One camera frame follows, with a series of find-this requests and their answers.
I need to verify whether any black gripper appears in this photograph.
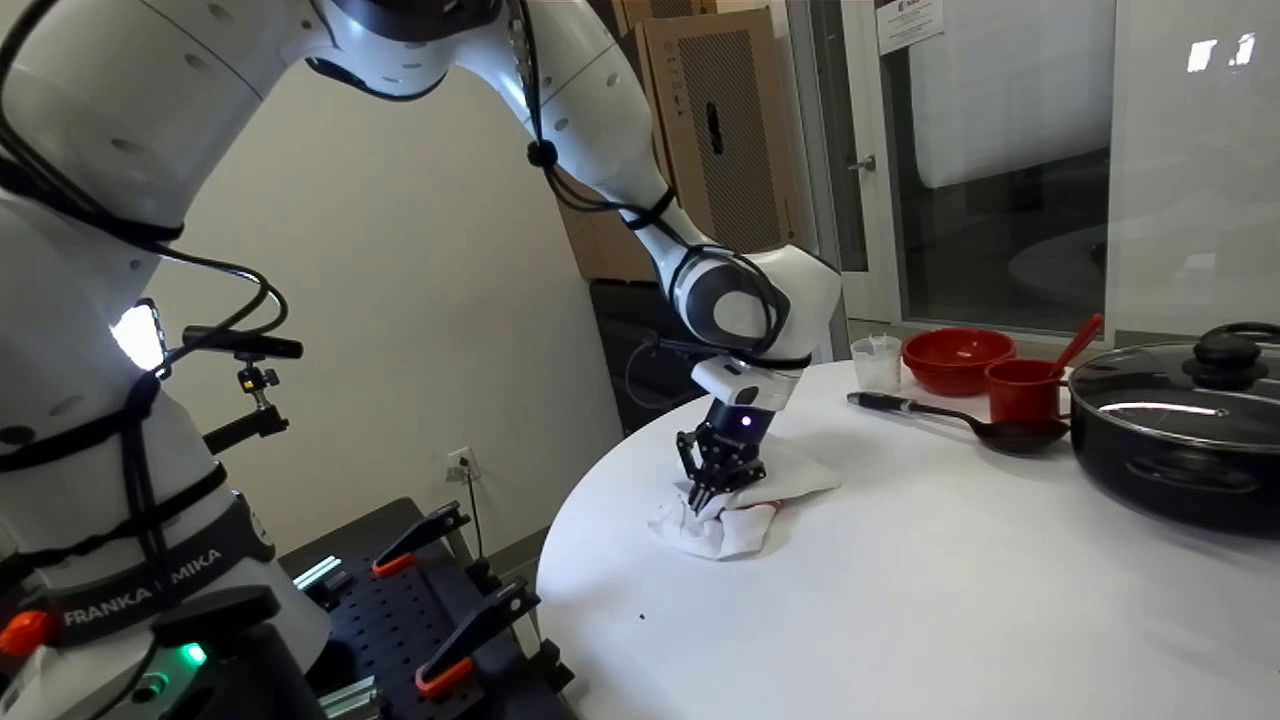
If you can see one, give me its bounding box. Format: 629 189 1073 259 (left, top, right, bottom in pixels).
673 391 783 520

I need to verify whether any white towel with red stripes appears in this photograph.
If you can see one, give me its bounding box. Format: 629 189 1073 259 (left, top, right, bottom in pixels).
646 437 845 563

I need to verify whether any black storage cabinet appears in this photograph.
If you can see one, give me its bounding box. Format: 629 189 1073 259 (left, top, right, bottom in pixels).
588 257 802 437

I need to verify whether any clear plastic cup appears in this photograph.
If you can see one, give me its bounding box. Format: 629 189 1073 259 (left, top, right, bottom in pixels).
850 333 910 397

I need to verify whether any red bowl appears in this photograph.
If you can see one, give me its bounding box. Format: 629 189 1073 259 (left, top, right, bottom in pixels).
899 325 1021 399

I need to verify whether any black ladle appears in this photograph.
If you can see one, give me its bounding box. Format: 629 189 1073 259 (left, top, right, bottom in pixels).
845 386 1073 457

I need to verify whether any black clamp with orange tip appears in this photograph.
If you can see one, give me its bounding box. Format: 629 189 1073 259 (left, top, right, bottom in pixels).
367 501 478 579
411 579 546 704

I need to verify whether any large cardboard box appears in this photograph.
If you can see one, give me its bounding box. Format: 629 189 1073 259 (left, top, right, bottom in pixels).
558 9 803 289

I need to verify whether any black perforated workbench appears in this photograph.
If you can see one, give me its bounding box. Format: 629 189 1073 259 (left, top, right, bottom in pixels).
278 492 585 720

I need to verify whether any black pot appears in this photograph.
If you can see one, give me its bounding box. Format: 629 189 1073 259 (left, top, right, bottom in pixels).
1069 375 1280 539

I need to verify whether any white paper notice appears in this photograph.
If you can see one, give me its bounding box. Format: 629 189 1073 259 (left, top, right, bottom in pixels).
874 0 951 60

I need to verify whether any black pot lid with knob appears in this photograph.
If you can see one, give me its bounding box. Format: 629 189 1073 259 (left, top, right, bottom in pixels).
1069 320 1280 419

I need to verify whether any orange stop button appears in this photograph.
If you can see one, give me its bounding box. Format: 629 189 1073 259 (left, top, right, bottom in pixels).
0 609 60 662

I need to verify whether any red measuring cup with handle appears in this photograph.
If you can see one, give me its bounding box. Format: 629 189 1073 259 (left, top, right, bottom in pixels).
986 312 1109 433

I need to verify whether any glass door with white frame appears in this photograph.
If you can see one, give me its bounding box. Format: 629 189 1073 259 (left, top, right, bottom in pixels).
783 0 1122 365

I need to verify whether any black camera on stand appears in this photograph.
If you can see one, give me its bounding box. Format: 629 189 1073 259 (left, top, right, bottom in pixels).
175 320 309 461

